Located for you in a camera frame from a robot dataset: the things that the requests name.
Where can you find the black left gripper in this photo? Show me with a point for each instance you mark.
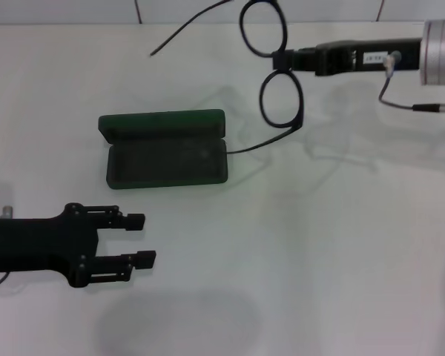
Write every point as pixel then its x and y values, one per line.
pixel 41 244

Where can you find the black glasses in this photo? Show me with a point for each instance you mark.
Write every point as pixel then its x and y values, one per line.
pixel 296 127

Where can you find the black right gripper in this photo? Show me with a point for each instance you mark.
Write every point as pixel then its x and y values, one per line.
pixel 341 55

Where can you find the green glasses case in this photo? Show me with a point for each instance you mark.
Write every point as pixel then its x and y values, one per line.
pixel 163 167

